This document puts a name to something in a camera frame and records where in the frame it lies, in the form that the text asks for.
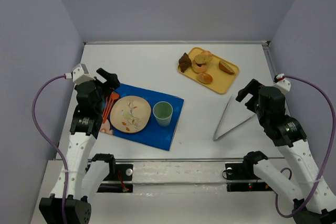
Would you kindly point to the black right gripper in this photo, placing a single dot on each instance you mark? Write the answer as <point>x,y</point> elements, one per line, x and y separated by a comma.
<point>251,98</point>

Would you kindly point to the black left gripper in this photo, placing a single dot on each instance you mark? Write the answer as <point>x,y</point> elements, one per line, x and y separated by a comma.
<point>105,85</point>

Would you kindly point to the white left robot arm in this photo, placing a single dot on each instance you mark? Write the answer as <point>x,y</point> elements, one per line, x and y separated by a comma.
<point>80,177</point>

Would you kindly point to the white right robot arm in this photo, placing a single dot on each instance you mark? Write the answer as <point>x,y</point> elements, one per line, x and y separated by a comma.
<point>312,199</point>

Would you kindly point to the brown bread wedge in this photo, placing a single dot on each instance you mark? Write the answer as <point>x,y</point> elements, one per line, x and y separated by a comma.
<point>223,66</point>

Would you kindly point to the half bread roll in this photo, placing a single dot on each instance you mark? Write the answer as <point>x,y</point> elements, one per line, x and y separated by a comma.
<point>202,59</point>

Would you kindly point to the orange plastic spoon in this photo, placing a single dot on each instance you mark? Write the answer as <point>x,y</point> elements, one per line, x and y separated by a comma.
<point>115,96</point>

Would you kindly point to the orange plastic fork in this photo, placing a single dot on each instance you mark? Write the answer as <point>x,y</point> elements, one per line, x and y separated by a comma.
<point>107,108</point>

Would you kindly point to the yellow tray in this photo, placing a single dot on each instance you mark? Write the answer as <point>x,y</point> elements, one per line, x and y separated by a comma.
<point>221,80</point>

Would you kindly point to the beige bird-pattern plate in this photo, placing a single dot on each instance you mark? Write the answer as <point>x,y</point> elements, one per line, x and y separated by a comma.
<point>130,114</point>

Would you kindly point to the round golden bun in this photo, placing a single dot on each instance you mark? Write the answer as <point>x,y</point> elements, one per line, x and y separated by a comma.
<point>204,78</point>

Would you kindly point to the glazed donut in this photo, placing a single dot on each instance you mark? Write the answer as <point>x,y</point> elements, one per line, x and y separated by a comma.
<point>198,68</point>

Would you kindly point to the green cup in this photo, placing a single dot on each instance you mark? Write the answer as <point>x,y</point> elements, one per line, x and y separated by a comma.
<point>162,112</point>

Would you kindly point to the metal tongs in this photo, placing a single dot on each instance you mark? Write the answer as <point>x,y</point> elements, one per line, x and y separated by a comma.
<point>234,115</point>

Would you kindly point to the blue placemat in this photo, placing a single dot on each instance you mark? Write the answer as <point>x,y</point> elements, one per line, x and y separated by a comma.
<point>153,134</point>

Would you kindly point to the chocolate croissant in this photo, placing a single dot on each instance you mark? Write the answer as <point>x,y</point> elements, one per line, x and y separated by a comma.
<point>184,63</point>

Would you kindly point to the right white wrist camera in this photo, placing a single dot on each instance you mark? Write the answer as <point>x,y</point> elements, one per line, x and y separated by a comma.
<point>282,83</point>

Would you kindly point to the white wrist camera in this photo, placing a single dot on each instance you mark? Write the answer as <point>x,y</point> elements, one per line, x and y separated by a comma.
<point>79,74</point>
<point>282,83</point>

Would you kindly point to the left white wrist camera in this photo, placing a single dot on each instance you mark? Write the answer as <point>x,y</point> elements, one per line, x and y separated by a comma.
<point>79,74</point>

